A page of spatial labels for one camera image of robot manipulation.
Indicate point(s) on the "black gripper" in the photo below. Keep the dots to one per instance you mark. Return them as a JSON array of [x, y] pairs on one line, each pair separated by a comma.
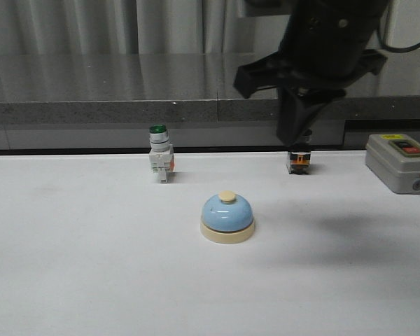
[[324, 50]]

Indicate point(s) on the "blue dome service bell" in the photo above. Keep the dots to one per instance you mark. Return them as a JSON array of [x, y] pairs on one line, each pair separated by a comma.
[[227, 218]]

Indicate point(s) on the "grey stone counter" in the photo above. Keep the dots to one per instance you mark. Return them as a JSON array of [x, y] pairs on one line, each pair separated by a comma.
[[106, 103]]

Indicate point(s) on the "grey curtain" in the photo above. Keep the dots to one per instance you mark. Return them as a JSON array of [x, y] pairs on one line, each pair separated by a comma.
[[136, 27]]

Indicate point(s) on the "black selector knob switch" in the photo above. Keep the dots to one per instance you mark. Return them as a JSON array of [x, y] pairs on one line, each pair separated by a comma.
[[299, 155]]

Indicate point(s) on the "grey on-off switch box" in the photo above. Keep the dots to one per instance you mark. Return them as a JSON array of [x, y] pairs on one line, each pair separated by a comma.
[[395, 160]]

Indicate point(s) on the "green pushbutton switch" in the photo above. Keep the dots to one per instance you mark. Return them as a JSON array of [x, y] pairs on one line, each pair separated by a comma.
[[161, 155]]

